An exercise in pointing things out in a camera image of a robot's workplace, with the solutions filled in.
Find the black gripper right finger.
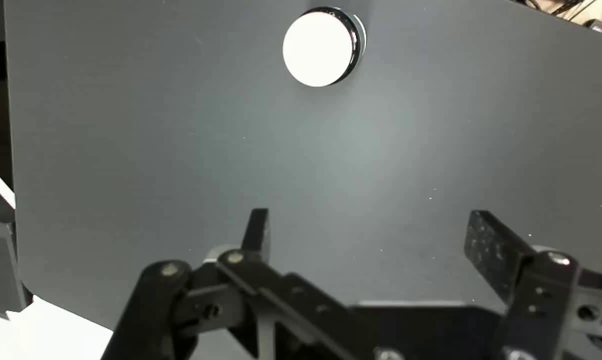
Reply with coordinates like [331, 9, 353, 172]
[463, 210, 602, 360]

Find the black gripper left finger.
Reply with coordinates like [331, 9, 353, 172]
[102, 206, 382, 360]

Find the dark medicine bottle white cap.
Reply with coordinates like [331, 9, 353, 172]
[280, 6, 367, 89]

